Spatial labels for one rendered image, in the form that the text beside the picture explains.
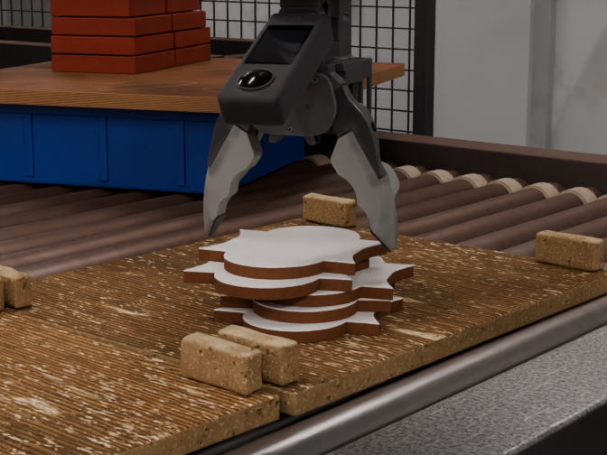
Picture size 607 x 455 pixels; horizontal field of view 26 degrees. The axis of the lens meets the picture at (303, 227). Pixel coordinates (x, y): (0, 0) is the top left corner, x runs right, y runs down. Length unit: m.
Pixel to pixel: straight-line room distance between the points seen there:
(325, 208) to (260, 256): 0.34
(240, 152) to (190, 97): 0.50
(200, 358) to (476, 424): 0.18
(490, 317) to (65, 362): 0.31
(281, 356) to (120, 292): 0.26
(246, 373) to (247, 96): 0.19
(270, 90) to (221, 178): 0.14
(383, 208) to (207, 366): 0.21
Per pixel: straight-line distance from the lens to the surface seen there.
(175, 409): 0.78
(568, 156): 1.66
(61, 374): 0.86
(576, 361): 0.96
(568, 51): 4.57
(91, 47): 1.77
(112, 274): 1.10
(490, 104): 4.72
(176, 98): 1.49
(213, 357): 0.81
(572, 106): 4.57
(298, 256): 0.95
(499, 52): 4.69
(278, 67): 0.90
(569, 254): 1.13
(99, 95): 1.53
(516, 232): 1.36
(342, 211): 1.27
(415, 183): 1.64
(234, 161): 0.99
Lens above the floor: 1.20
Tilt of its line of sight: 12 degrees down
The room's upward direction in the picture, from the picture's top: straight up
